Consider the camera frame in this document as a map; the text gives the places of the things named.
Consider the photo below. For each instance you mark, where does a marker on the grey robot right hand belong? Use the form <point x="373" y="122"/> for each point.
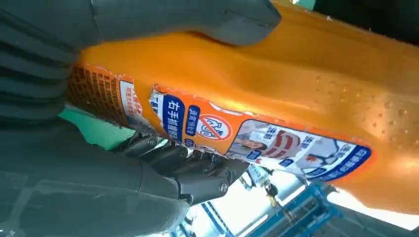
<point x="82" y="196"/>

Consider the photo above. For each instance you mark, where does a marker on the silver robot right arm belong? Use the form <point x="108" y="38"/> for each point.
<point x="29" y="72"/>

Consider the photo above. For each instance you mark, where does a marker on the green table mat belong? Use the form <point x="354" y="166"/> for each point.
<point x="95" y="130"/>

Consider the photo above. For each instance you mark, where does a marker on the blue metal frame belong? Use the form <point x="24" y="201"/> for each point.
<point x="304" y="212"/>

